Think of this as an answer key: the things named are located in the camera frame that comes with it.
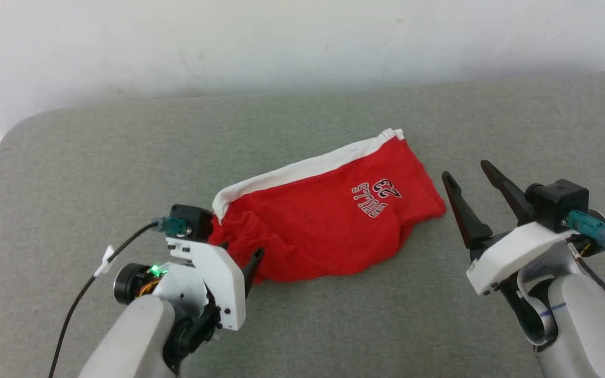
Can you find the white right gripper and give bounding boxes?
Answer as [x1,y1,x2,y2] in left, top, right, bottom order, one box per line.
[442,160,579,296]

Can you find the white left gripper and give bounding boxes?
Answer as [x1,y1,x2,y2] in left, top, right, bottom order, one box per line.
[166,237,264,331]

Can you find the red shorts with white waistband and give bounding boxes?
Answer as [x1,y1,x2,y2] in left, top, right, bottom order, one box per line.
[209,128,447,284]

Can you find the grey fabric sofa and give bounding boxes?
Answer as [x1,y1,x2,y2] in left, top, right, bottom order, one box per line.
[0,71,605,378]

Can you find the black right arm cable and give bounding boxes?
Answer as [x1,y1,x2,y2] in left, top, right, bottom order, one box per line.
[566,209,605,263]

